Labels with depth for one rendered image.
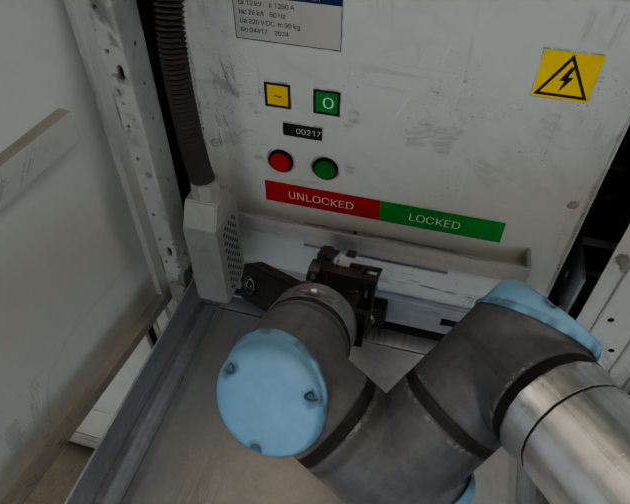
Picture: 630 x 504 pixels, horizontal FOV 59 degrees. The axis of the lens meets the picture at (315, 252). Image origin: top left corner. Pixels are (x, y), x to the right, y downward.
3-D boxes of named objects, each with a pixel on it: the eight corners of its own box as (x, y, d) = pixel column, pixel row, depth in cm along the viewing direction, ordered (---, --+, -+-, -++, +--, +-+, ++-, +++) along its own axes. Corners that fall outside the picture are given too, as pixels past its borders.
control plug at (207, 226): (229, 305, 80) (213, 215, 68) (197, 298, 81) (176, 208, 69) (248, 266, 86) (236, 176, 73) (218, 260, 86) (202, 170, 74)
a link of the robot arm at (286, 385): (276, 490, 44) (181, 403, 44) (314, 406, 55) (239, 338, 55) (356, 418, 40) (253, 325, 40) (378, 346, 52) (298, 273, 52)
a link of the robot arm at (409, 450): (510, 491, 42) (386, 378, 42) (403, 589, 44) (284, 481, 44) (487, 434, 51) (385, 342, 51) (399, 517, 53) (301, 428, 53)
